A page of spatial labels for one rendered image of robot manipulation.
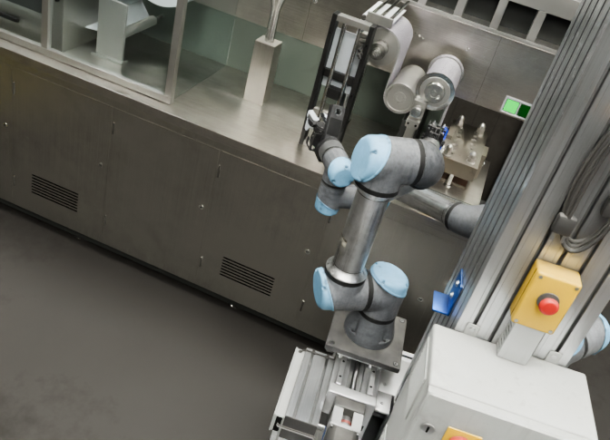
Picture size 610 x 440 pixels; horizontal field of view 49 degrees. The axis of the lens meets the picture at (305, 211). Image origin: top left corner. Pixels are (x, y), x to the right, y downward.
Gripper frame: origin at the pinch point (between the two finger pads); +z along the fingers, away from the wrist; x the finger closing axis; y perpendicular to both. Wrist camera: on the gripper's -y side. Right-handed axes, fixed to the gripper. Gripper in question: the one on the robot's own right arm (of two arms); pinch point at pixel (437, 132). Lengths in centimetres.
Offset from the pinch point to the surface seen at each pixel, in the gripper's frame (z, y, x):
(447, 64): 12.4, 22.4, 6.1
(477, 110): 165, -47, -15
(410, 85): -0.6, 14.1, 15.6
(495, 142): 167, -64, -33
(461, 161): -4.5, -5.9, -13.1
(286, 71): 30, -11, 74
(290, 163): -32, -20, 46
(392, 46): -1.9, 26.5, 26.8
